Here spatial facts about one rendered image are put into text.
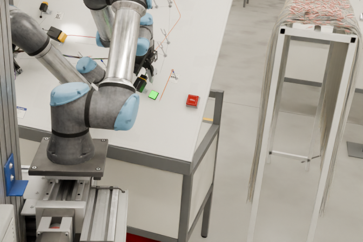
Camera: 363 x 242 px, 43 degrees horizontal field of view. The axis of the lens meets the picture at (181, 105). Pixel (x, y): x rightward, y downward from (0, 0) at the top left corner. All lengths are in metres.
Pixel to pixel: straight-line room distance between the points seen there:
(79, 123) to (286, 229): 2.12
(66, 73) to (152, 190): 0.83
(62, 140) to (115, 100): 0.21
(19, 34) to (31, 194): 0.52
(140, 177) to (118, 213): 0.87
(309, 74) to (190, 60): 2.77
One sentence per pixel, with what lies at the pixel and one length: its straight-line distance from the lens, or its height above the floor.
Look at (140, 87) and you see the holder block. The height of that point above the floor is 1.14.
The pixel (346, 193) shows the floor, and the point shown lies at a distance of 3.83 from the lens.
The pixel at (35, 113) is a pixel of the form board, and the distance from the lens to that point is 2.42.
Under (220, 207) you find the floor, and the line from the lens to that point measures 3.35.
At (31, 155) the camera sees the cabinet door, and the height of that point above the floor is 0.69.
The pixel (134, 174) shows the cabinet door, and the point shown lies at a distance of 2.27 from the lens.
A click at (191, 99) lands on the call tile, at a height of 1.10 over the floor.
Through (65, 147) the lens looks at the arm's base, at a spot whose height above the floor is 1.22.
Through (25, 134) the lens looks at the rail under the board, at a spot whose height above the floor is 0.83.
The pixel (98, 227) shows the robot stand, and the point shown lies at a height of 1.08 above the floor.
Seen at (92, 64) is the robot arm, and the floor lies 1.31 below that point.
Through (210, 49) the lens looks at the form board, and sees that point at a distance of 2.28.
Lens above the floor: 1.90
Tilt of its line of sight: 23 degrees down
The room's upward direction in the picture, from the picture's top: 4 degrees clockwise
